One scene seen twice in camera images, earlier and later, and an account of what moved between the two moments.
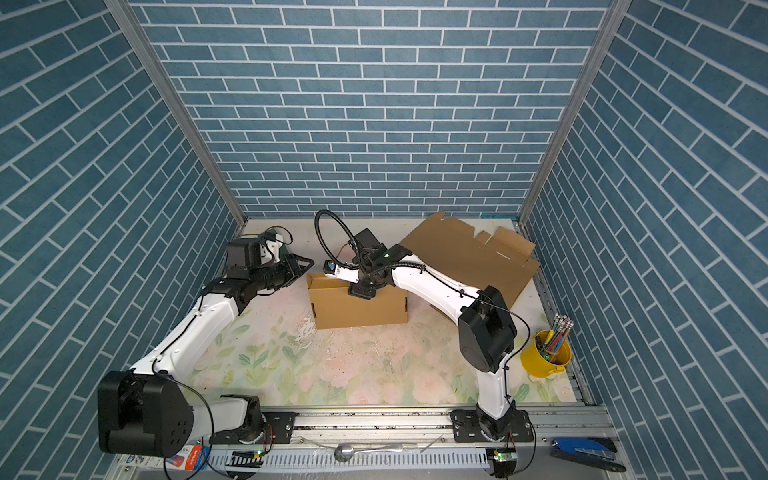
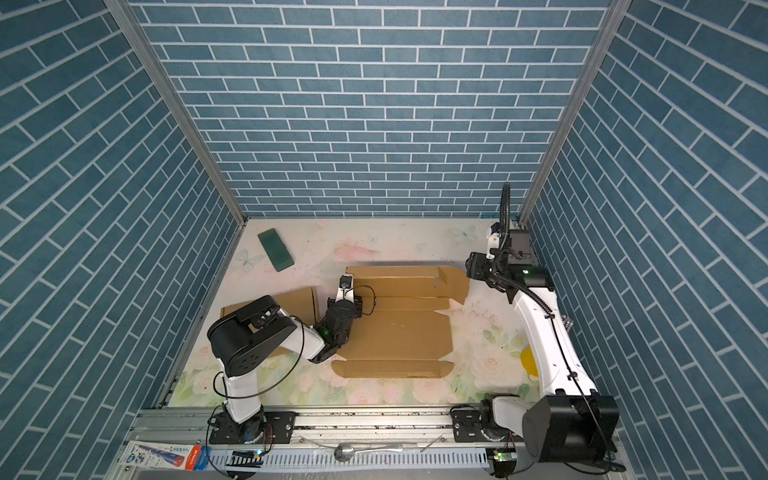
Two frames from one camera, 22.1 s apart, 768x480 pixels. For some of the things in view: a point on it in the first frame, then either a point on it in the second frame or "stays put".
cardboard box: (334, 307) → (301, 304)
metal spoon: (346, 453) stays put
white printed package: (192, 458) stays put
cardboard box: (477, 260) → (401, 334)
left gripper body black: (271, 275) → (357, 309)
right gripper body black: (366, 285) → (482, 267)
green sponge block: (271, 235) stays put
